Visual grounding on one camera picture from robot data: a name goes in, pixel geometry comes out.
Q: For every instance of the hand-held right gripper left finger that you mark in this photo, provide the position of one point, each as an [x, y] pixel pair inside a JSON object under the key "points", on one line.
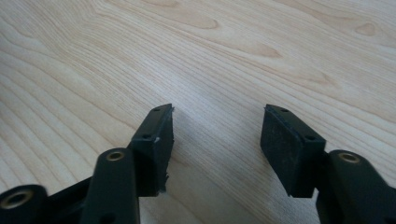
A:
{"points": [[154, 149]]}

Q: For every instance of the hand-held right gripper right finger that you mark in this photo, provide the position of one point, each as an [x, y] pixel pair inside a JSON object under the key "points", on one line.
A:
{"points": [[288, 152]]}

